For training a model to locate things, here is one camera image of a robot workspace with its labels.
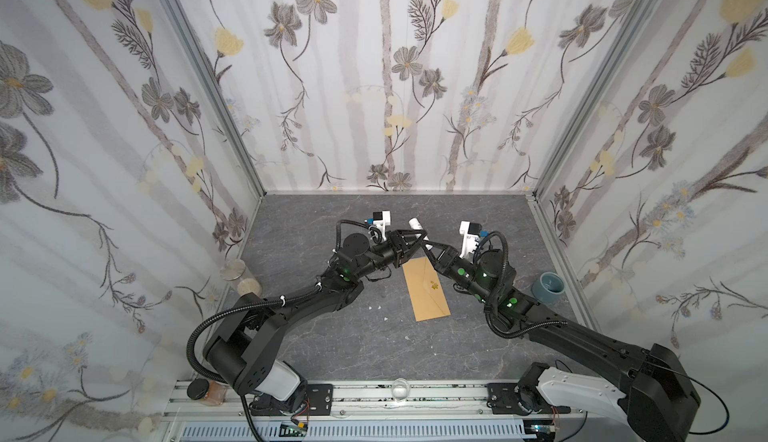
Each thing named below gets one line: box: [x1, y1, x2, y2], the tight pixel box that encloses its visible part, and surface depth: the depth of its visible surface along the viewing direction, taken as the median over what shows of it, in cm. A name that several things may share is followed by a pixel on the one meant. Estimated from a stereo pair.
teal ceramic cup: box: [532, 272, 566, 303], surface depth 92 cm
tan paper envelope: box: [402, 257, 451, 322], surface depth 94 cm
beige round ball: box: [238, 278, 262, 297], surface depth 92 cm
